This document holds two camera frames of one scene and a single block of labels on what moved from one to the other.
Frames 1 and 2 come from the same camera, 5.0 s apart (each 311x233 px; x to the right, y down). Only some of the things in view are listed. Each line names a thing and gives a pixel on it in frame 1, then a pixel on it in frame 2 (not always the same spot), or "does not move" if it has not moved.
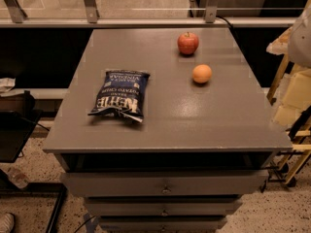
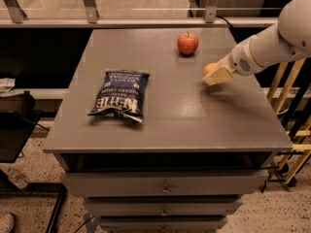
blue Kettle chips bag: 121,94 does not move
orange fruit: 201,74 to 209,67
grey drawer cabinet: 164,130 does not move
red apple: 188,43 does not move
